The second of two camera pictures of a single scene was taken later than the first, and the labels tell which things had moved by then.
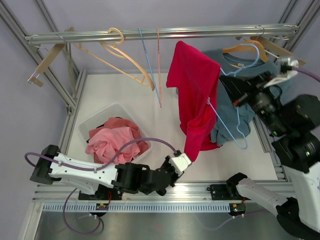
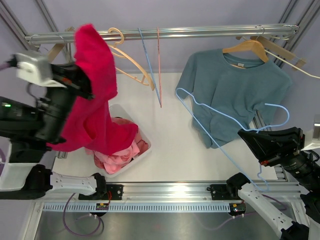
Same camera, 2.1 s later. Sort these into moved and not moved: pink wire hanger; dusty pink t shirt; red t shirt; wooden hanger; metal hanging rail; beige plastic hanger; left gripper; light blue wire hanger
Moved: red t shirt; left gripper
Not moved: pink wire hanger; light blue wire hanger; wooden hanger; beige plastic hanger; metal hanging rail; dusty pink t shirt
